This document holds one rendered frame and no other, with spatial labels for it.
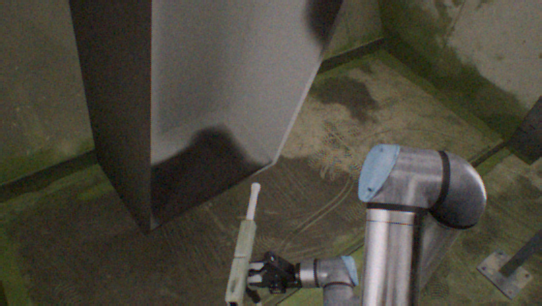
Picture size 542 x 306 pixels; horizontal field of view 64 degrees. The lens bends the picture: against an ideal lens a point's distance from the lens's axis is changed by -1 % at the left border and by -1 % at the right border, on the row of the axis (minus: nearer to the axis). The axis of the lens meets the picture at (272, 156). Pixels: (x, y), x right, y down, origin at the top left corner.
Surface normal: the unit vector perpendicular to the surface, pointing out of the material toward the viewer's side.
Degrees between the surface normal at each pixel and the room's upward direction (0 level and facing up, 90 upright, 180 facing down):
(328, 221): 0
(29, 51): 57
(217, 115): 12
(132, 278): 0
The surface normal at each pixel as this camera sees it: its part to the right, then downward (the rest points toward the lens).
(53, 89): 0.56, 0.16
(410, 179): 0.04, -0.12
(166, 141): 0.23, -0.54
